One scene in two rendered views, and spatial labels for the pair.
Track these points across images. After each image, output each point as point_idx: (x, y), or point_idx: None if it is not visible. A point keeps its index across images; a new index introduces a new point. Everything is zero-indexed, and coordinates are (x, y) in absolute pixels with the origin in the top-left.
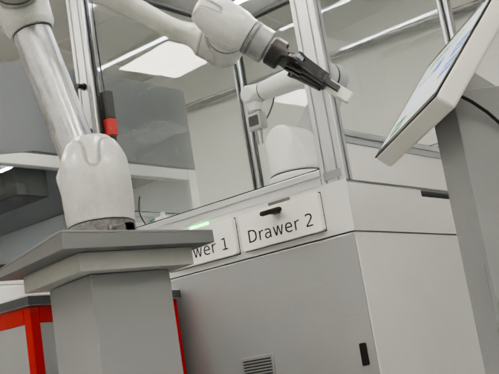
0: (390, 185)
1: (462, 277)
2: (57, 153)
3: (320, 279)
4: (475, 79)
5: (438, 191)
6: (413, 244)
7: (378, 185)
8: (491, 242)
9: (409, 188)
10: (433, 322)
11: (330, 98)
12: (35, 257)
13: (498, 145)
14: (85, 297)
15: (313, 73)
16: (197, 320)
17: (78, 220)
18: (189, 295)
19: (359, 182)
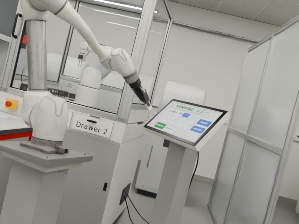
0: (132, 122)
1: (133, 152)
2: (29, 84)
3: (99, 153)
4: None
5: (139, 121)
6: (129, 144)
7: (130, 123)
8: (178, 186)
9: (135, 122)
10: (123, 171)
11: (133, 92)
12: (24, 157)
13: (193, 154)
14: (37, 176)
15: (145, 98)
16: None
17: (42, 137)
18: None
19: (127, 123)
